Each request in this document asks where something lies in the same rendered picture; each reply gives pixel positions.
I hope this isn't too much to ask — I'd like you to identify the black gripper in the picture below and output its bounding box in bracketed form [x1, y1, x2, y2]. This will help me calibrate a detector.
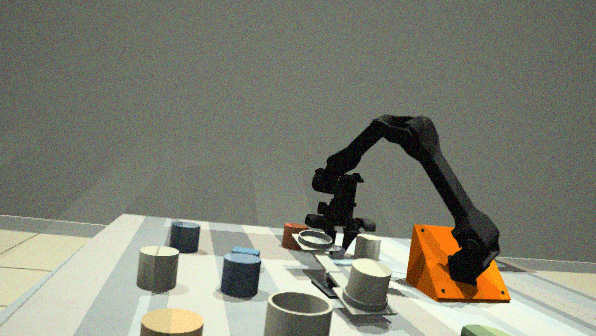
[305, 196, 376, 253]

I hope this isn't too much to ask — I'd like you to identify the light blue cube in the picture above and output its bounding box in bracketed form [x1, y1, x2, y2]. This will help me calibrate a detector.
[231, 247, 260, 258]

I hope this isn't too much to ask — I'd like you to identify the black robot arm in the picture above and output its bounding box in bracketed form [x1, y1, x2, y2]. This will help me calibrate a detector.
[312, 114, 501, 286]

